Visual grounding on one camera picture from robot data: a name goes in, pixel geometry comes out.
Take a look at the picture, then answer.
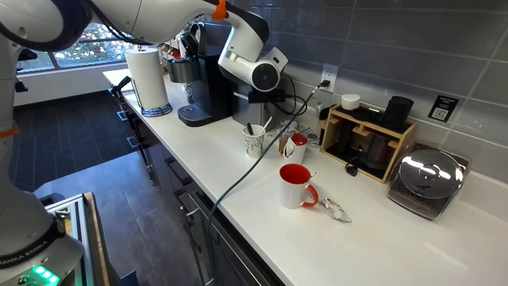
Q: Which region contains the small white mug red inside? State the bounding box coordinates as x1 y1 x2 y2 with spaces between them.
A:
277 131 309 166

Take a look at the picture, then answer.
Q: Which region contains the small black pod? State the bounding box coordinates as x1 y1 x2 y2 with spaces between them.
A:
342 157 362 177

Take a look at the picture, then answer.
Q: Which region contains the white wall power outlet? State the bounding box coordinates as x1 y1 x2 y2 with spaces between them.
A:
319 63 339 93

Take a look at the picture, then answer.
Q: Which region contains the crumpled silver wrapper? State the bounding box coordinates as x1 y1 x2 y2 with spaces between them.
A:
317 196 352 223

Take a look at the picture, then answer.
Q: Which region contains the large white mug red handle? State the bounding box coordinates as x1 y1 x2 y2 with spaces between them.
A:
277 161 320 211

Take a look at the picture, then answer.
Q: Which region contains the white mug holding utensils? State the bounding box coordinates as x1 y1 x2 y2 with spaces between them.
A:
241 123 268 158

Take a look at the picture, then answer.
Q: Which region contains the black cylinder container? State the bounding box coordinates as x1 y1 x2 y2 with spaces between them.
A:
381 95 415 133

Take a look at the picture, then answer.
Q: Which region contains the small white cup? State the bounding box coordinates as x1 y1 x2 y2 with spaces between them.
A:
339 91 362 112

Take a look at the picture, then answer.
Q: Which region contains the white paper towel roll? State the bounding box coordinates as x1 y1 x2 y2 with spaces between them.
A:
123 45 174 118

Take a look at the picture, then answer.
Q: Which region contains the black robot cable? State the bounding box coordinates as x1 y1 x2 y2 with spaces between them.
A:
266 71 314 117

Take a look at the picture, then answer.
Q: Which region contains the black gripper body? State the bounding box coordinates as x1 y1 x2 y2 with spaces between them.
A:
246 87 290 104

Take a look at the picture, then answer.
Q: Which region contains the black wall sign QR code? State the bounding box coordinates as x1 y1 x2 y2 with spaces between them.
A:
427 93 460 123

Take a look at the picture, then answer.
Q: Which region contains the dark green power cable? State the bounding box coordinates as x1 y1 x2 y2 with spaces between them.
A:
203 79 331 286

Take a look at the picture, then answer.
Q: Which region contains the dark base cabinet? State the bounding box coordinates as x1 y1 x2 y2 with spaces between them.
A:
122 107 284 286

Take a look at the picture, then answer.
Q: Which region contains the wooden pod organizer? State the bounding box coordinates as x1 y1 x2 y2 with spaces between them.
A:
319 103 417 184

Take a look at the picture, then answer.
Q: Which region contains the aluminium frame with wood board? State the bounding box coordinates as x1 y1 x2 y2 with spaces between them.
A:
42 190 111 286

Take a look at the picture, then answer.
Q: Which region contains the black coffee machine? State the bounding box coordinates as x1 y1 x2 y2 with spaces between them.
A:
166 20 250 128

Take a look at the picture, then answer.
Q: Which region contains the black tripod mount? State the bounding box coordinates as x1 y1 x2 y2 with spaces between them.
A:
106 74 135 101

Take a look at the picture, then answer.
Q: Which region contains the black office chair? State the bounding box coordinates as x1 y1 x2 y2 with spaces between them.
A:
14 47 39 95

